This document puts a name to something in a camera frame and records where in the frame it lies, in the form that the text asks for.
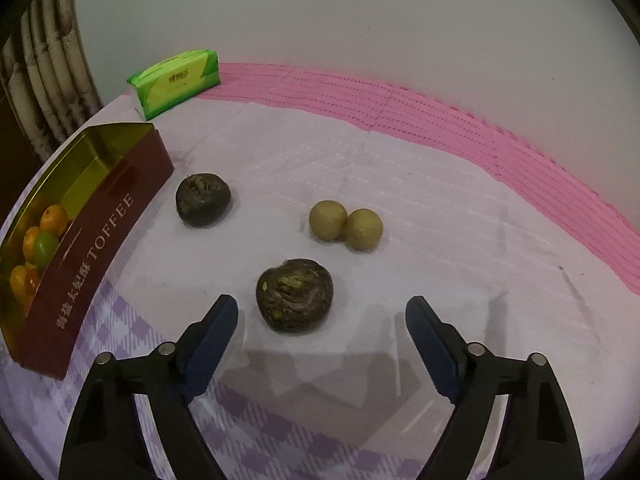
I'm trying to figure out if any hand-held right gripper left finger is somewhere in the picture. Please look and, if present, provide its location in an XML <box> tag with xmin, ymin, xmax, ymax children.
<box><xmin>59</xmin><ymin>294</ymin><xmax>239</xmax><ymax>480</ymax></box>

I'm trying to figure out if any tan brown longan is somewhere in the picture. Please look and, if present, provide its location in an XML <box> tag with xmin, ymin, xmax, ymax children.
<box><xmin>344</xmin><ymin>208</ymin><xmax>384</xmax><ymax>252</ymax></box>

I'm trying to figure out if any large orange mandarin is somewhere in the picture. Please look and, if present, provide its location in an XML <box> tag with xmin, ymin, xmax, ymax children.
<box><xmin>22</xmin><ymin>226</ymin><xmax>43</xmax><ymax>263</ymax></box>

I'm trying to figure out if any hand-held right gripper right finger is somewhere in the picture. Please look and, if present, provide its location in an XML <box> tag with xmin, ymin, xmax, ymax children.
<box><xmin>405</xmin><ymin>296</ymin><xmax>586</xmax><ymax>480</ymax></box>

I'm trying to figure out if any patterned curtain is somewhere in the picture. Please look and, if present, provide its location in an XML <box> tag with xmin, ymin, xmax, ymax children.
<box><xmin>0</xmin><ymin>0</ymin><xmax>103</xmax><ymax>161</ymax></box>

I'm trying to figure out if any dark red tin box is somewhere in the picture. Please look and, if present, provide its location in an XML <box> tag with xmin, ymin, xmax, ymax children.
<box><xmin>0</xmin><ymin>122</ymin><xmax>175</xmax><ymax>380</ymax></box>

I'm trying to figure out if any small red tomato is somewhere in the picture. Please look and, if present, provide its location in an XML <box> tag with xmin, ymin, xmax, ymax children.
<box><xmin>10</xmin><ymin>265</ymin><xmax>28</xmax><ymax>307</ymax></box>

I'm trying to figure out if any greenish brown longan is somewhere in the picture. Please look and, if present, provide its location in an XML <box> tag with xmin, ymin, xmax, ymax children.
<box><xmin>308</xmin><ymin>200</ymin><xmax>347</xmax><ymax>241</ymax></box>

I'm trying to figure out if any green lime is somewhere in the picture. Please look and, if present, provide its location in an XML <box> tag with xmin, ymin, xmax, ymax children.
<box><xmin>34</xmin><ymin>231</ymin><xmax>60</xmax><ymax>268</ymax></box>

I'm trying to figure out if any dark water chestnut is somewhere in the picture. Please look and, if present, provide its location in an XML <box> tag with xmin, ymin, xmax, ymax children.
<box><xmin>175</xmin><ymin>173</ymin><xmax>232</xmax><ymax>227</ymax></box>
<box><xmin>256</xmin><ymin>258</ymin><xmax>334</xmax><ymax>333</ymax></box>

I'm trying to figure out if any green tissue packet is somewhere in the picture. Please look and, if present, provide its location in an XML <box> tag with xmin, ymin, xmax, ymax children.
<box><xmin>126</xmin><ymin>49</ymin><xmax>221</xmax><ymax>121</ymax></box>

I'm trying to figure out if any small orange mandarin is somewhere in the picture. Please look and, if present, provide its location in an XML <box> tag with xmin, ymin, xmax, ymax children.
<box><xmin>39</xmin><ymin>204</ymin><xmax>69</xmax><ymax>237</ymax></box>

